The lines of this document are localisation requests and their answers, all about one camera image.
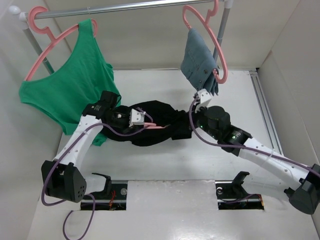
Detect black t shirt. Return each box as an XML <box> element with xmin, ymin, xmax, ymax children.
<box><xmin>101</xmin><ymin>100</ymin><xmax>192</xmax><ymax>147</ymax></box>

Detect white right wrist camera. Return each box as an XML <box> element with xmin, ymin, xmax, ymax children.
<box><xmin>193</xmin><ymin>88</ymin><xmax>212</xmax><ymax>113</ymax></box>

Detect blue denim shorts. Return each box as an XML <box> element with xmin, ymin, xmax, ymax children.
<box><xmin>180</xmin><ymin>28</ymin><xmax>219</xmax><ymax>96</ymax></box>

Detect metal clothes rack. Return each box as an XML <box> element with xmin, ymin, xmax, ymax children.
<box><xmin>8</xmin><ymin>0</ymin><xmax>235</xmax><ymax>66</ymax></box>

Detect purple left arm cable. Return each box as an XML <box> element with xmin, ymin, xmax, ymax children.
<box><xmin>41</xmin><ymin>107</ymin><xmax>154</xmax><ymax>240</ymax></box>

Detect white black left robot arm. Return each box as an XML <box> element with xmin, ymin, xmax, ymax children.
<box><xmin>41</xmin><ymin>91</ymin><xmax>129</xmax><ymax>206</ymax></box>

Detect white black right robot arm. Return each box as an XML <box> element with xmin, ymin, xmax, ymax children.
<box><xmin>188</xmin><ymin>104</ymin><xmax>320</xmax><ymax>215</ymax></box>

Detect pink hanger with jeans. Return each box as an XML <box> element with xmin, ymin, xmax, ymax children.
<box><xmin>182</xmin><ymin>0</ymin><xmax>229</xmax><ymax>84</ymax></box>

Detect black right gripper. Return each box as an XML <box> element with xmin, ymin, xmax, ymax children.
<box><xmin>182</xmin><ymin>102</ymin><xmax>220</xmax><ymax>140</ymax></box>

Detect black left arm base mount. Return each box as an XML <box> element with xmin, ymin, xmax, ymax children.
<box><xmin>91</xmin><ymin>180</ymin><xmax>128</xmax><ymax>211</ymax></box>

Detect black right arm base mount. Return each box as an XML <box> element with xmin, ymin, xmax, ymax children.
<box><xmin>215</xmin><ymin>171</ymin><xmax>265</xmax><ymax>211</ymax></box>

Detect pink hanger with green top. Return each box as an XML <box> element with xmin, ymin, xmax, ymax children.
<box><xmin>24</xmin><ymin>5</ymin><xmax>99</xmax><ymax>82</ymax></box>

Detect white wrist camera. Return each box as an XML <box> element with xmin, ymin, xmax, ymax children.
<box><xmin>193</xmin><ymin>88</ymin><xmax>212</xmax><ymax>113</ymax></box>
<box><xmin>129</xmin><ymin>108</ymin><xmax>145</xmax><ymax>127</ymax></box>

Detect pink plastic hanger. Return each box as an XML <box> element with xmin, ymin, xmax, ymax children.
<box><xmin>143</xmin><ymin>122</ymin><xmax>166</xmax><ymax>130</ymax></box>

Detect green tank top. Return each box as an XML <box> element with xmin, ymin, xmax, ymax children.
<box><xmin>19</xmin><ymin>19</ymin><xmax>120</xmax><ymax>135</ymax></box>

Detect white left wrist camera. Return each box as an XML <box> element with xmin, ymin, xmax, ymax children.
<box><xmin>129</xmin><ymin>108</ymin><xmax>145</xmax><ymax>127</ymax></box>

